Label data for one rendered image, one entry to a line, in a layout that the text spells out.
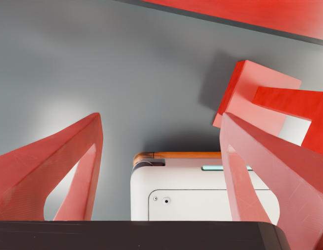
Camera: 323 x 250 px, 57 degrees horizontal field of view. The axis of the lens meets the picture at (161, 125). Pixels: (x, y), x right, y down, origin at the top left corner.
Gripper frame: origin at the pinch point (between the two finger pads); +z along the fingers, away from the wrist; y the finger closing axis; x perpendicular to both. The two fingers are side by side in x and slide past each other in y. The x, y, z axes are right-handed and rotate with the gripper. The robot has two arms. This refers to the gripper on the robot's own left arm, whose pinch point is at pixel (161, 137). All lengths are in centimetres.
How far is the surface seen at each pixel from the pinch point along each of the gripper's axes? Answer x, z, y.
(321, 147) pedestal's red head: 18.9, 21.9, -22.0
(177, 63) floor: 38, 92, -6
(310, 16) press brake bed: 15, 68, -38
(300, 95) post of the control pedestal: 27, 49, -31
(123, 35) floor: 30, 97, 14
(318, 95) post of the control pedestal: 23, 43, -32
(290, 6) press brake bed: 12, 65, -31
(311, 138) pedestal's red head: 20.0, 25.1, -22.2
